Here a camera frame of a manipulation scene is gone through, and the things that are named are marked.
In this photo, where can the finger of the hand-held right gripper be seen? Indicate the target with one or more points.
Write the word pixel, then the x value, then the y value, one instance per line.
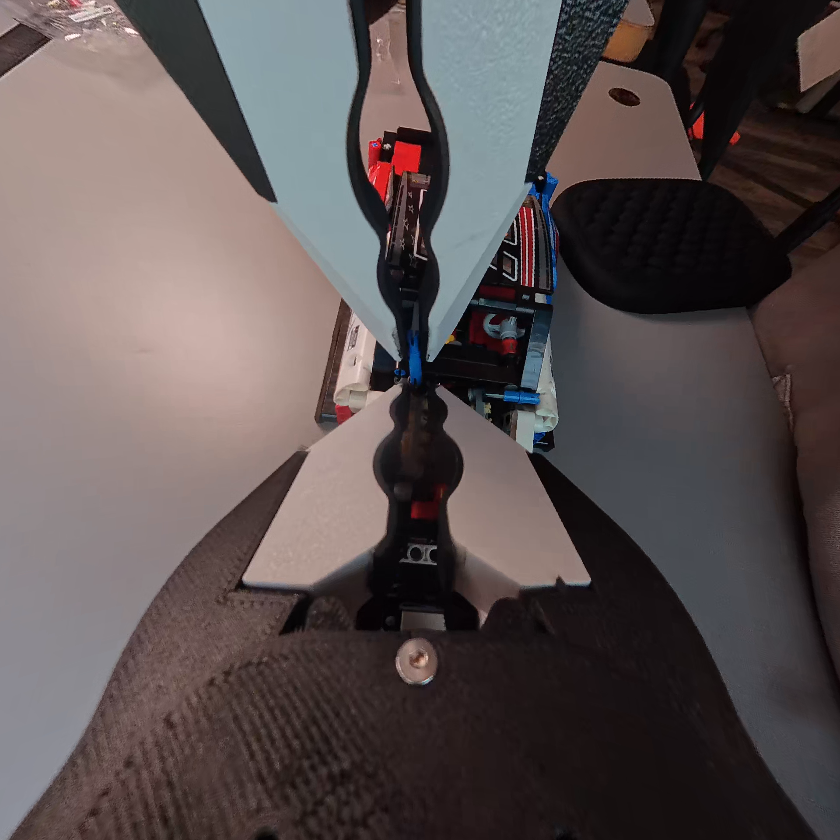
pixel 295 98
pixel 485 98

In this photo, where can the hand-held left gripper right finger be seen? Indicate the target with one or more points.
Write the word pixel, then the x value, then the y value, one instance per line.
pixel 518 518

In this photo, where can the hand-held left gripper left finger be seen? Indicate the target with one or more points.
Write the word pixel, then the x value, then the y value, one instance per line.
pixel 321 518

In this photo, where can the brick-built toy race car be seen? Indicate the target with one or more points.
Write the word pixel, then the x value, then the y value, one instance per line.
pixel 512 354

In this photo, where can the small blue connector pin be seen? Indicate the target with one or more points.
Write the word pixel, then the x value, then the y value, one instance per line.
pixel 412 354

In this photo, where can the dark desk grommet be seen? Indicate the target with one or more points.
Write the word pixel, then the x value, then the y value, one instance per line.
pixel 623 96

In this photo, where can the pile of clear plastic bags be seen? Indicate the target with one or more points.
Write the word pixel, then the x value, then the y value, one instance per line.
pixel 85 19

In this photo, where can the black chair seat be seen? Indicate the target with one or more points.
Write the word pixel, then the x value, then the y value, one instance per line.
pixel 669 249

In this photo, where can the person's beige sweatshirt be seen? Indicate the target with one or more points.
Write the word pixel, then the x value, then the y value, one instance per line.
pixel 807 459

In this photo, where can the white box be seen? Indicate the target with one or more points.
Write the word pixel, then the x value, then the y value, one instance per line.
pixel 820 52

